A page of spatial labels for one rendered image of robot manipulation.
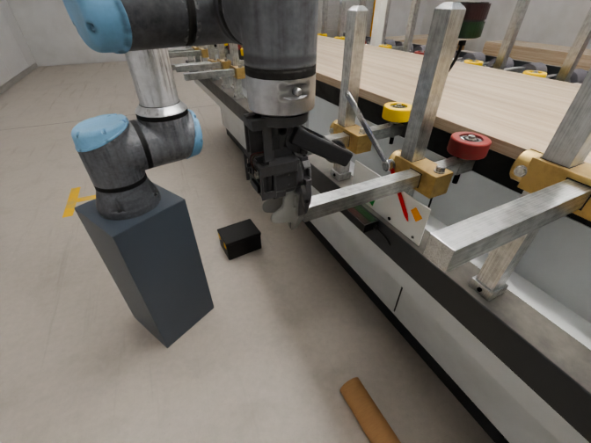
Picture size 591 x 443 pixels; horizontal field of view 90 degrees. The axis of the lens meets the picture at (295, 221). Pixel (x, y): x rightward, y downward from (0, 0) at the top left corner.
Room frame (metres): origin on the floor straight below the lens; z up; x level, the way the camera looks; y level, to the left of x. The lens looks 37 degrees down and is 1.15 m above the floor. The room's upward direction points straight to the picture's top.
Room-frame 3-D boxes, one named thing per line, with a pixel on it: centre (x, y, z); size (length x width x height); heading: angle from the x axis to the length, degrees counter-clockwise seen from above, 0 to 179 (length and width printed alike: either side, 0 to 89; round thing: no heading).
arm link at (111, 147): (0.83, 0.54, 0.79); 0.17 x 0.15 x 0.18; 127
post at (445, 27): (0.60, -0.25, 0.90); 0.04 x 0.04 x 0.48; 27
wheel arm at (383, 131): (0.76, -0.11, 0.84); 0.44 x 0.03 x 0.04; 117
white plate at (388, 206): (0.61, -0.22, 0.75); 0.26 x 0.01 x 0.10; 27
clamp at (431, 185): (0.58, -0.27, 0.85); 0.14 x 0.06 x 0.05; 27
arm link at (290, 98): (0.41, 0.02, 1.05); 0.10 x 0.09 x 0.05; 27
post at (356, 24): (0.82, -0.14, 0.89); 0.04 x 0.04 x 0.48; 27
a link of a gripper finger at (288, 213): (0.40, 0.01, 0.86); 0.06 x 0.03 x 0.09; 117
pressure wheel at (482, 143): (0.62, -0.38, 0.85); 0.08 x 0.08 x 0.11
